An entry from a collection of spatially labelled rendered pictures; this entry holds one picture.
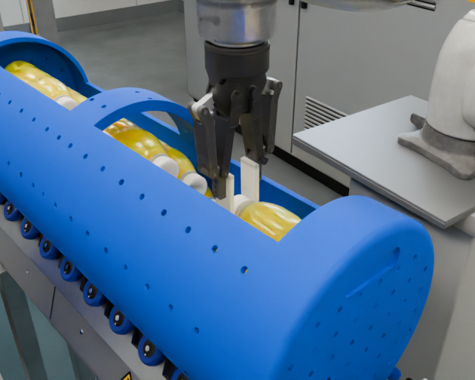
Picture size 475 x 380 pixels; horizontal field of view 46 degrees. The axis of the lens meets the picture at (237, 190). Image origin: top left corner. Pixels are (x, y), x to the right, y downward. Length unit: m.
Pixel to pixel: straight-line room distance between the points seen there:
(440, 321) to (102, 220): 0.75
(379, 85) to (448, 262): 1.48
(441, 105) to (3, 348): 1.72
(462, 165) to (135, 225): 0.67
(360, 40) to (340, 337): 2.06
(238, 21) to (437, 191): 0.56
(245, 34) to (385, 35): 1.85
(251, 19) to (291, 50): 2.27
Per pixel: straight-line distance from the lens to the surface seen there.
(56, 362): 2.13
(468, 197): 1.04
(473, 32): 1.06
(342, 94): 2.66
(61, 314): 0.99
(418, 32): 2.33
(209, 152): 0.66
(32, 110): 0.87
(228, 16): 0.60
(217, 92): 0.64
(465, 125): 1.09
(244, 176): 0.75
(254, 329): 0.50
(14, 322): 1.63
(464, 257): 1.09
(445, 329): 1.20
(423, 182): 1.06
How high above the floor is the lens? 1.53
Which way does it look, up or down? 32 degrees down
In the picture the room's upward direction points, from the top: straight up
